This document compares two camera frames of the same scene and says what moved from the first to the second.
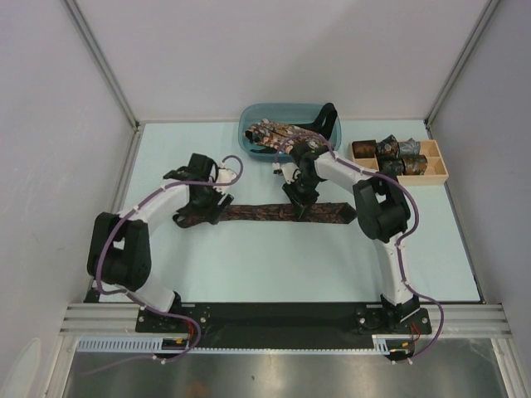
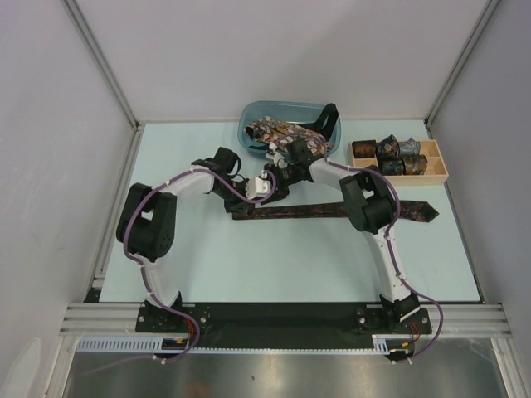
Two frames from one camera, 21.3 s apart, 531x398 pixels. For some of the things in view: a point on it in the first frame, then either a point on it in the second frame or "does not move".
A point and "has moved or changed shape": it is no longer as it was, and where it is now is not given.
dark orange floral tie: (271, 213) has moved or changed shape
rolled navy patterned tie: (392, 166) does not move
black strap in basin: (324, 121) does not move
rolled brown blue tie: (415, 164) does not move
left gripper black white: (211, 213) -> (240, 206)
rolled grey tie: (410, 147) does not move
